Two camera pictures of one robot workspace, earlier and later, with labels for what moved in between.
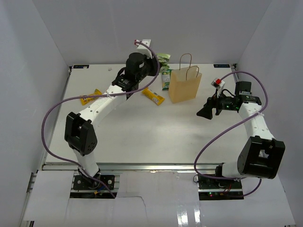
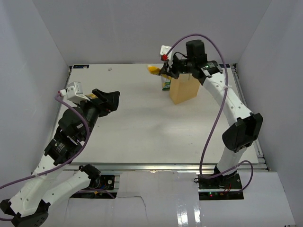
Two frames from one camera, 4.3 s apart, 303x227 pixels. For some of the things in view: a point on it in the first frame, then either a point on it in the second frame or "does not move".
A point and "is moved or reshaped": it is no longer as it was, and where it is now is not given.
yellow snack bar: x=153 y=95 is moved or reshaped
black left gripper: x=153 y=63 to x=106 y=101
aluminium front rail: x=134 y=167 does not move
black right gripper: x=206 y=112 to x=172 y=72
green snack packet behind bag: x=165 y=78 does not move
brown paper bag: x=183 y=83 does not move
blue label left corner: x=81 y=66 does not move
